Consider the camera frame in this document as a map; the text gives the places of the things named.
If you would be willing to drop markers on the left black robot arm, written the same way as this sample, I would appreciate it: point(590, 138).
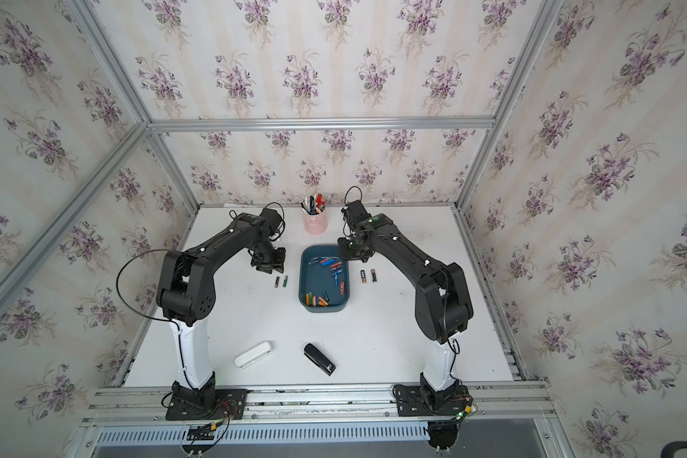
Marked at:
point(186, 293)

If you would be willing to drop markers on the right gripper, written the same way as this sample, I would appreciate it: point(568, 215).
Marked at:
point(344, 255)

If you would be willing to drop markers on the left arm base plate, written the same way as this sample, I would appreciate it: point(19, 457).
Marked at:
point(224, 402)

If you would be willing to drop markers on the pink pen holder cup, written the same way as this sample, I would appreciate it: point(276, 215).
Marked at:
point(315, 224)

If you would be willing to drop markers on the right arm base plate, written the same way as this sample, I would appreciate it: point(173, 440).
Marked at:
point(422, 400)

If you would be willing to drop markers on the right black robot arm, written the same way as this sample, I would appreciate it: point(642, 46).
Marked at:
point(442, 306)

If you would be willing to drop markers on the teal plastic storage box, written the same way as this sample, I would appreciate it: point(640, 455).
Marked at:
point(323, 279)

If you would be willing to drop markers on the aluminium front rail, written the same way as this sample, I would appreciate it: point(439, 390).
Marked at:
point(271, 404)

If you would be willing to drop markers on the black stapler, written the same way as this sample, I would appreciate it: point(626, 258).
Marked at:
point(315, 356)

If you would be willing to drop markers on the white oblong case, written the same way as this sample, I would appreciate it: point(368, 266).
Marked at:
point(254, 355)

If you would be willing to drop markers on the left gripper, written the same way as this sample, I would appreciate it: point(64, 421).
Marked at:
point(277, 264)

